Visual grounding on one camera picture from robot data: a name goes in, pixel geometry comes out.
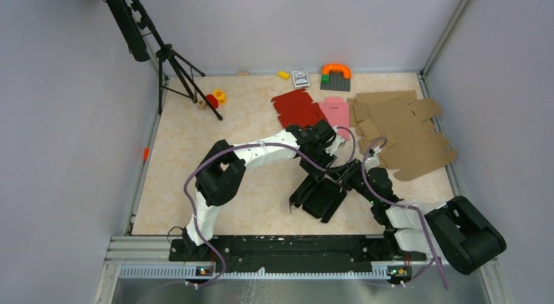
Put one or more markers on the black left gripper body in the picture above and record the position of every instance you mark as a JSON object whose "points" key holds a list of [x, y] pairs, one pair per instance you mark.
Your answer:
{"points": [[321, 157]]}

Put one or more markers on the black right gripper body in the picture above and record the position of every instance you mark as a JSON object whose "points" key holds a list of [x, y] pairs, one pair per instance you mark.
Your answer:
{"points": [[353, 178]]}

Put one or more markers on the black corrugated paper box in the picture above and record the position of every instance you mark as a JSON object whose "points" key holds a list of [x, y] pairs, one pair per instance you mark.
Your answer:
{"points": [[319, 199]]}

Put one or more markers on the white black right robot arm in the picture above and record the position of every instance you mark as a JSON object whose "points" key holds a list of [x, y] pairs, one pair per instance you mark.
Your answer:
{"points": [[456, 231]]}

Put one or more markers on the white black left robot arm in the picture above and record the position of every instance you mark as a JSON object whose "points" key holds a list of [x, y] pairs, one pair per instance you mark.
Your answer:
{"points": [[218, 177]]}

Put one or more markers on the playing card deck box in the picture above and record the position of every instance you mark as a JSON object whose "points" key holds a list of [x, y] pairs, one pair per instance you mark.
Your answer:
{"points": [[300, 79]]}

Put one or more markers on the red flat cardboard sheet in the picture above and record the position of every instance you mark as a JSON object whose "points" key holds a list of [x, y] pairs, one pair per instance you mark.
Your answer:
{"points": [[297, 108]]}

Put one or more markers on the pink flat cardboard sheet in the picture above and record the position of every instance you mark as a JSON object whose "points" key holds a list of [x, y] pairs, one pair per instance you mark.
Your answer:
{"points": [[336, 111]]}

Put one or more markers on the grey building baseplate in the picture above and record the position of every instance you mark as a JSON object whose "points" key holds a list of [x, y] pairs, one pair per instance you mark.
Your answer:
{"points": [[336, 83]]}

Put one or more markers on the brown flat cardboard sheets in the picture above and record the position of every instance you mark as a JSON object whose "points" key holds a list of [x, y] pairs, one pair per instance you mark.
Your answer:
{"points": [[414, 146]]}

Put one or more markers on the yellow small block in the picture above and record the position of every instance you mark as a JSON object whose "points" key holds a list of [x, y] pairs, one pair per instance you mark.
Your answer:
{"points": [[284, 75]]}

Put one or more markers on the orange arch toy block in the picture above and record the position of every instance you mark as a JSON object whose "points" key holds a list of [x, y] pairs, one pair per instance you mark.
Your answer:
{"points": [[329, 68]]}

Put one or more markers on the red yellow toy spool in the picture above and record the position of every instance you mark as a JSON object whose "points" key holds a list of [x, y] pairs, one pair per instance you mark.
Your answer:
{"points": [[217, 98]]}

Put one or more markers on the small wooden cube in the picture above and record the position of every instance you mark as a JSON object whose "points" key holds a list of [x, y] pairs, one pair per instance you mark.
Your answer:
{"points": [[202, 105]]}

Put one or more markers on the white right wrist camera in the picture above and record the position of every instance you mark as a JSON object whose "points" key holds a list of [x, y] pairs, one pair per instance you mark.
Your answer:
{"points": [[373, 158]]}

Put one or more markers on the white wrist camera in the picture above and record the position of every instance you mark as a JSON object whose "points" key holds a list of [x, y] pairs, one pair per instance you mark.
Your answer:
{"points": [[338, 142], [373, 158]]}

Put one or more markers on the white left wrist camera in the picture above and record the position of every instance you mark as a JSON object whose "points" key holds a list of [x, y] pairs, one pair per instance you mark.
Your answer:
{"points": [[338, 142]]}

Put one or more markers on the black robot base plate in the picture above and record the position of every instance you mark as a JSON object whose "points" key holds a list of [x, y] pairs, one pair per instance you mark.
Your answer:
{"points": [[294, 253]]}

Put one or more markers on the orange clip on frame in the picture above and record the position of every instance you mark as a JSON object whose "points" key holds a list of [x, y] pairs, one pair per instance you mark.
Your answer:
{"points": [[146, 154]]}

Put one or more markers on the black camera tripod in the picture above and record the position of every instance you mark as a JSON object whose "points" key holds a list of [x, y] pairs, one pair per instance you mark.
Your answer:
{"points": [[144, 43]]}

